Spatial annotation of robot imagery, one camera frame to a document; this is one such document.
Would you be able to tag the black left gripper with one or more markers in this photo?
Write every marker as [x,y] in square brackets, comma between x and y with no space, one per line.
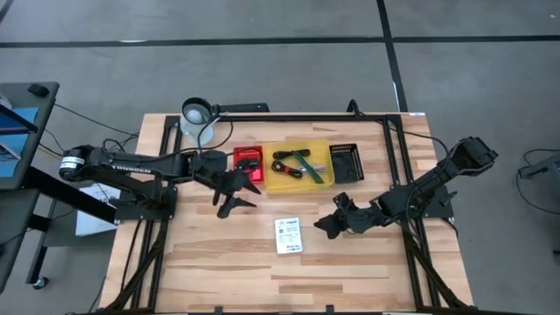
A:
[210,164]

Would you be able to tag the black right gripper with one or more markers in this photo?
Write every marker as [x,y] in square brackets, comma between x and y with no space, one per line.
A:
[361,216]

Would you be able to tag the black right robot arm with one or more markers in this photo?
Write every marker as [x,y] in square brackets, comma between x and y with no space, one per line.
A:
[437,175]

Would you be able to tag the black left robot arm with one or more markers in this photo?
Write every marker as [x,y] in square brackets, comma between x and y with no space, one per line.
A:
[131,164]

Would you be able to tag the translucent yellow plastic bin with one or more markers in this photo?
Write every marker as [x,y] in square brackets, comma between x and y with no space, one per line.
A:
[319,149]

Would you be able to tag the red slotted plastic basket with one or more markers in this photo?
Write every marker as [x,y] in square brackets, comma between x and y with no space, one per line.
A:
[240,175]

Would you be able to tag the black slotted plastic basket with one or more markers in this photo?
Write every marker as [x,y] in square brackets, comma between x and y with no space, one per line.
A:
[345,164]

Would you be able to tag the black table clamp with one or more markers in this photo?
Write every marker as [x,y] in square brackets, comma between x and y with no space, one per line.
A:
[354,107]
[330,310]
[219,310]

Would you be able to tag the white paper sheet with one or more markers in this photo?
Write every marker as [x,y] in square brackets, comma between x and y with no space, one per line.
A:
[94,219]

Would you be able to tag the black mobile workstation cart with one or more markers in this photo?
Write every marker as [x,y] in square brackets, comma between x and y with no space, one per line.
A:
[44,131]

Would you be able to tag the black computer mouse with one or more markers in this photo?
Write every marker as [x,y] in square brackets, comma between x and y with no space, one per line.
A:
[38,90]

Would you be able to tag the laptop with blue screen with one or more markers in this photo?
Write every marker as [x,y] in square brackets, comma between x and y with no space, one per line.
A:
[13,144]

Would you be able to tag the black aluminium table frame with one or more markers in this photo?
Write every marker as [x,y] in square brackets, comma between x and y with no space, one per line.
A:
[306,118]

